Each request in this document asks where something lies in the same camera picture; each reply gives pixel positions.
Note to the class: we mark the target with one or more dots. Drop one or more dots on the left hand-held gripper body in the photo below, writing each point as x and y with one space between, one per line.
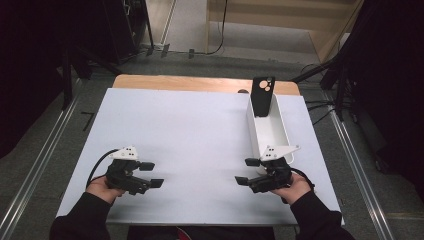
125 176

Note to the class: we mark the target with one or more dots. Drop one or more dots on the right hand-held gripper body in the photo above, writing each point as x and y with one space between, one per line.
273 176

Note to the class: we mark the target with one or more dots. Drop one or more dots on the person's left hand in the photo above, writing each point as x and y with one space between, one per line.
100 188

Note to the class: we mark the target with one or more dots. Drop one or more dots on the black equipment rack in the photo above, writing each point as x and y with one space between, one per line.
123 30

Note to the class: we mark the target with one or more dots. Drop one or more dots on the light wooden shelf unit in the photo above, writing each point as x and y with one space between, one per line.
333 36

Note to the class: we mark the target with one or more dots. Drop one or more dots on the black metal stand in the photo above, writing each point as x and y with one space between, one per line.
340 90
66 83

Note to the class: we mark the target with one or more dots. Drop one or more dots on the black curtain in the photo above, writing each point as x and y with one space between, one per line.
30 66
393 83

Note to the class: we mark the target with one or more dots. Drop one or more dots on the white board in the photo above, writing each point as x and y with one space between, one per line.
183 133

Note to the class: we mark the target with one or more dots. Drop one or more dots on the white oblong plastic container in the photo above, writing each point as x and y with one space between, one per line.
268 133

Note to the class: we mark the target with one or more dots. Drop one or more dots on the aluminium floor rail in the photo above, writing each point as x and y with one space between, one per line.
36 170
360 170

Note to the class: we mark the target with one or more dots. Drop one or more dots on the person's right hand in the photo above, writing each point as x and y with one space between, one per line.
295 190

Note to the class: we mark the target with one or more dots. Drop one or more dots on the small dark object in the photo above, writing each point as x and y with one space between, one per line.
243 91

